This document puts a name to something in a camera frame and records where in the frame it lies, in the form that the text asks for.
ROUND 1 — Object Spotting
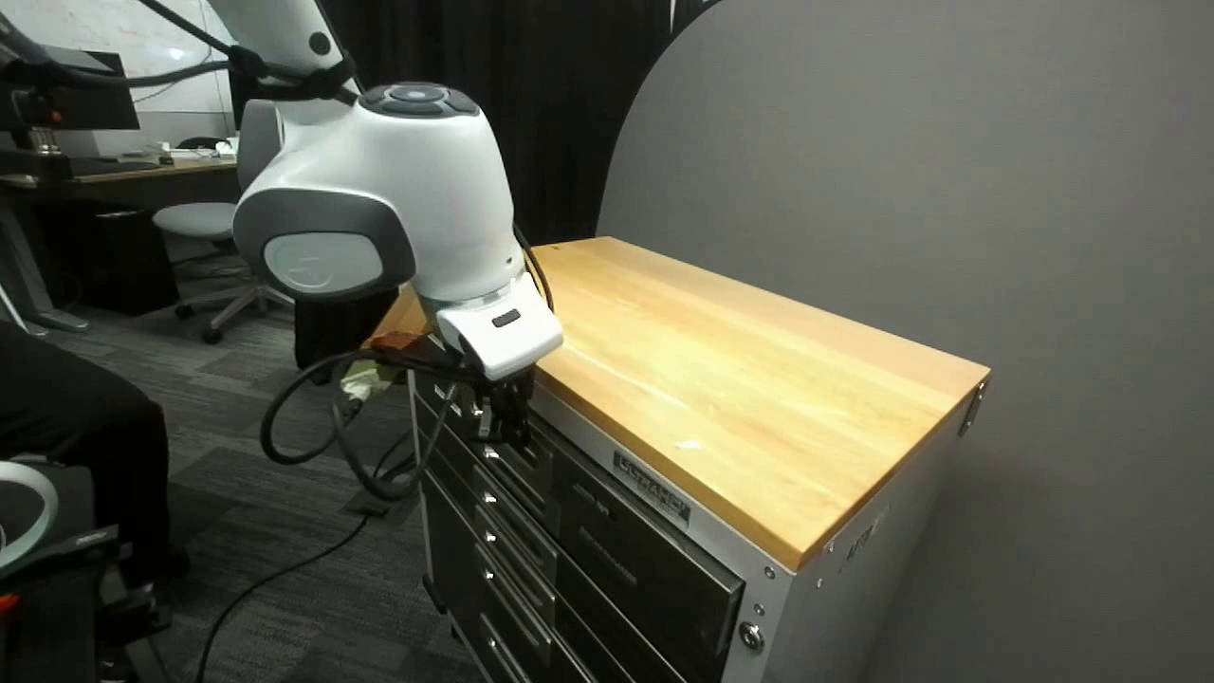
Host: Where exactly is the black floor cable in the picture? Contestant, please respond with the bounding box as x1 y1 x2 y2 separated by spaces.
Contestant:
193 502 391 683

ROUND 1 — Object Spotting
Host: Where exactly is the grey office chair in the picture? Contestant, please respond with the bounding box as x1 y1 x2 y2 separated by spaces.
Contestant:
148 96 294 350

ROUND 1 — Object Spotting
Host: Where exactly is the black pedestal cabinet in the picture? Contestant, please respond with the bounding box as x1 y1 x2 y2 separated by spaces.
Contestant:
50 205 183 319

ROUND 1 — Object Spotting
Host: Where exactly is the grey rounded partition panel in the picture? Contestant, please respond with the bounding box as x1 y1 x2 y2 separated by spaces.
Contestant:
593 0 1214 683

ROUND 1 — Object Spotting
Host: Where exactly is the wooden office desk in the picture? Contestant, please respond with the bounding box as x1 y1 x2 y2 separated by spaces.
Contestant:
0 148 241 333

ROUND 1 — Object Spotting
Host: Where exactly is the grey cabinet with wooden top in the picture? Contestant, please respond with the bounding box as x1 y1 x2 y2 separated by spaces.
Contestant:
360 230 995 683

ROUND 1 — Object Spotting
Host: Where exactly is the cabinet label plate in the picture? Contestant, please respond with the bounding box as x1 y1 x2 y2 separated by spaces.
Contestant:
612 447 699 529

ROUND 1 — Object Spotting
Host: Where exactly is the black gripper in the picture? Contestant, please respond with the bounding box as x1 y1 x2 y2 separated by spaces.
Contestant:
432 361 544 447

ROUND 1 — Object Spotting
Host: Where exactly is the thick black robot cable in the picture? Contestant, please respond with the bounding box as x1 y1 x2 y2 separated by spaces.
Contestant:
134 0 441 505

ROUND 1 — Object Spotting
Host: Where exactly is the person in black trousers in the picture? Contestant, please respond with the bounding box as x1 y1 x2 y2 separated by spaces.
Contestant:
0 319 176 598

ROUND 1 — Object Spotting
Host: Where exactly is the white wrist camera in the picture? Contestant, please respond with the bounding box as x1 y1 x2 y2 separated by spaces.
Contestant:
432 271 568 382

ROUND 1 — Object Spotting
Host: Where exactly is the black computer monitor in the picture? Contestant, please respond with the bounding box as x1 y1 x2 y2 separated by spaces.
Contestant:
0 34 143 138

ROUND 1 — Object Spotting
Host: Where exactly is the black equipment stand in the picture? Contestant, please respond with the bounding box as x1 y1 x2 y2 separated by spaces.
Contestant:
0 524 176 683

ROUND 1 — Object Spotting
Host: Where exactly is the white ring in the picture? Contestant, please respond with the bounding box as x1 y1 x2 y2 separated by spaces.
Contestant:
0 458 66 576

